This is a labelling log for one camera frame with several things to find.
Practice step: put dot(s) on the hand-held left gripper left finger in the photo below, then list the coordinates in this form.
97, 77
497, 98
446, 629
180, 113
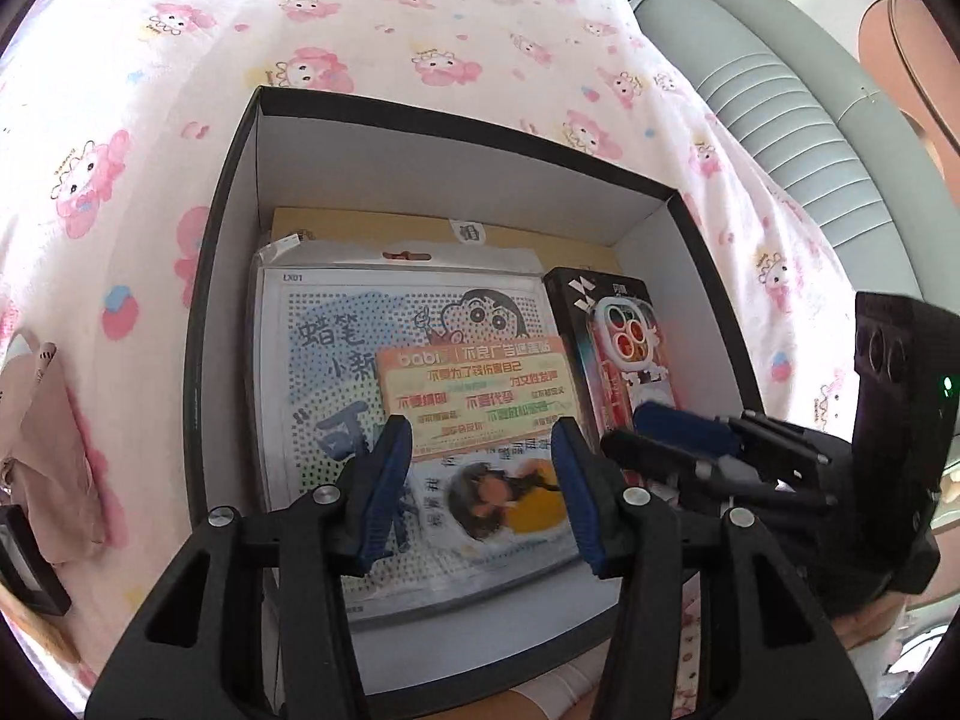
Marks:
382, 495

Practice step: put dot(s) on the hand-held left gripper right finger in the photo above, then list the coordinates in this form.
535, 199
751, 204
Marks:
574, 495

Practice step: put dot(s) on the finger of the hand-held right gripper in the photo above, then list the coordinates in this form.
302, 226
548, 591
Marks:
675, 420
645, 457

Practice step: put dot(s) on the boxed phone case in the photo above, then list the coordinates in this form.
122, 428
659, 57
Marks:
622, 337

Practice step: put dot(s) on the orange green sticker sheet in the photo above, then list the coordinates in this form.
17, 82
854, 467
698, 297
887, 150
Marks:
480, 390

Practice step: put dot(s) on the black cardboard box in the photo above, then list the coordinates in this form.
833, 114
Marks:
221, 315

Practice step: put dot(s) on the person's right forearm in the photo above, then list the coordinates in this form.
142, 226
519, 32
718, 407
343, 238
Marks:
862, 626

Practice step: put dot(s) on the anime girl card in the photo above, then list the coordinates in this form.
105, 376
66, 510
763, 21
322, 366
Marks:
495, 499

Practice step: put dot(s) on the cartoon craft kit package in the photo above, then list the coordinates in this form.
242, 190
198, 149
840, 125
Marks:
315, 390

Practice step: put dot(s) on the person's leg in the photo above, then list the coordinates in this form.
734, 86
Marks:
559, 690

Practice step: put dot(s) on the brown paper envelope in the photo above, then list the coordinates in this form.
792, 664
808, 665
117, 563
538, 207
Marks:
360, 229

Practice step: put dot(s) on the grey padded headboard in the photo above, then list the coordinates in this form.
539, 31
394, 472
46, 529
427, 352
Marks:
787, 112

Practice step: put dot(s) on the pink cloth bag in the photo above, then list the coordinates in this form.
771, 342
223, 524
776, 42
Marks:
52, 465

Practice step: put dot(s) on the black framed device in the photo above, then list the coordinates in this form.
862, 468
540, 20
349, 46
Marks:
30, 570

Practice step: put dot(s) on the pink cartoon printed blanket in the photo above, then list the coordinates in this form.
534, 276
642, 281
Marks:
150, 52

